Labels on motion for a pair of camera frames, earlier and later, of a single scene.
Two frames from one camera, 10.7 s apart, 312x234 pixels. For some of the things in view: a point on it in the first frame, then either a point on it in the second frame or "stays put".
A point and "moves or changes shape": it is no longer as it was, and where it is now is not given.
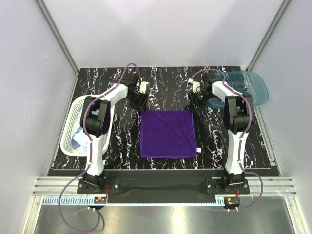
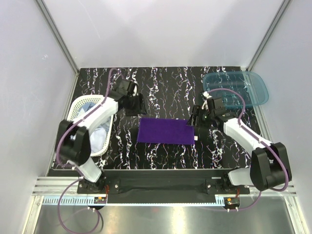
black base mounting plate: [163, 186] stays put
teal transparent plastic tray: [247, 82] stays put
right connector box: [232, 201] stays put
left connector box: [100, 200] stays put
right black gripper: [194, 104] to [197, 111]
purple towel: [167, 134] moves or changes shape
